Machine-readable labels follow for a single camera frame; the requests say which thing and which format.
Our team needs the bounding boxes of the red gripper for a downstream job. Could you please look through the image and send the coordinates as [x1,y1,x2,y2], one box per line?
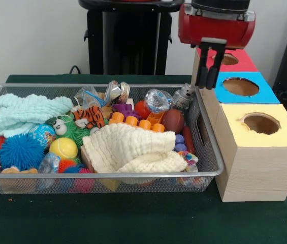
[178,4,257,90]

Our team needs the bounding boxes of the colourful dotted cloth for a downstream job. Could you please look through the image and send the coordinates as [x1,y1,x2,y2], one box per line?
[177,149,199,174]

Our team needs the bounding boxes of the cream muslin cloth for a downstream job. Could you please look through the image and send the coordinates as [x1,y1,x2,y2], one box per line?
[81,124,188,174]

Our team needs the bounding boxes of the wooden box with three holes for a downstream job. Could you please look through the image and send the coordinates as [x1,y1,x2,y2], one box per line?
[190,47,287,203]

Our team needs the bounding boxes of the silver toy robot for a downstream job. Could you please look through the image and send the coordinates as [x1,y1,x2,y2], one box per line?
[170,83,196,113]

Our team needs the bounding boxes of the brown toy football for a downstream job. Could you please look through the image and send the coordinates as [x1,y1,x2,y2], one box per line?
[161,108,185,135]

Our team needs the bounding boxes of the orange toy building block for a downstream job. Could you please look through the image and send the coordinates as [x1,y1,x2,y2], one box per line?
[107,111,166,134]

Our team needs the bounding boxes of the tiger plush toy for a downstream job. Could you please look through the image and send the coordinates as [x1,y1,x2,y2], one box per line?
[72,106,105,130]

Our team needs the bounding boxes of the dark green tablecloth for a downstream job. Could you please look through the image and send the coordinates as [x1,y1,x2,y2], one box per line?
[0,74,287,244]

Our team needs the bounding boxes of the yellow tennis ball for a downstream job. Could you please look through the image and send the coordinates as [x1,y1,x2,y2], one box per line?
[48,137,79,161]

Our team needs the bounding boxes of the globe print ball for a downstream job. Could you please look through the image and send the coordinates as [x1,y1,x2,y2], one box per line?
[27,124,57,150]

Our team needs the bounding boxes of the mint green muslin cloth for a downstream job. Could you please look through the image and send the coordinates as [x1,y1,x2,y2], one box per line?
[0,93,74,139]

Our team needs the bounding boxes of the blue spiky rubber ball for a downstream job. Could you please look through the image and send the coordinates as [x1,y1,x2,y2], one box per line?
[0,133,45,171]

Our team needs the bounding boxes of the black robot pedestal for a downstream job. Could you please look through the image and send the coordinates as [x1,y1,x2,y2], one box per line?
[78,0,185,75]

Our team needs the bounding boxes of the silver wire mesh bin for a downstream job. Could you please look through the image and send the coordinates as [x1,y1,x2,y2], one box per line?
[0,83,225,196]

